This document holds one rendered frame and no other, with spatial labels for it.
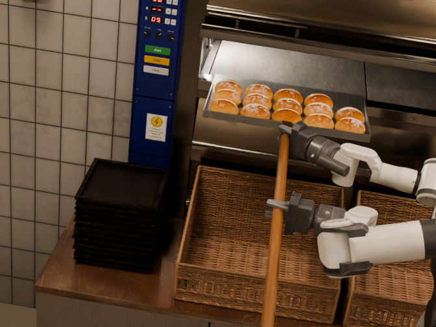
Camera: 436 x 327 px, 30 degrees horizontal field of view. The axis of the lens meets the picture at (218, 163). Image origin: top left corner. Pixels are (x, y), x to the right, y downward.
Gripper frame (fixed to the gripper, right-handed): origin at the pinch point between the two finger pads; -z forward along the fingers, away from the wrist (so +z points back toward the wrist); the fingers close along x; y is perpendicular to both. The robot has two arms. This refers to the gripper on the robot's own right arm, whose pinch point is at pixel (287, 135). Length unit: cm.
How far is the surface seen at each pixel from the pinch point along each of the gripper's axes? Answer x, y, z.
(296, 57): -1, -60, -41
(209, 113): 0.2, 9.3, -25.2
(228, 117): 0.0, 5.5, -19.9
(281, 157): 1.1, 14.8, 9.0
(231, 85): 3.3, -8.1, -31.2
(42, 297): -66, 57, -50
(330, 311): -59, -6, 25
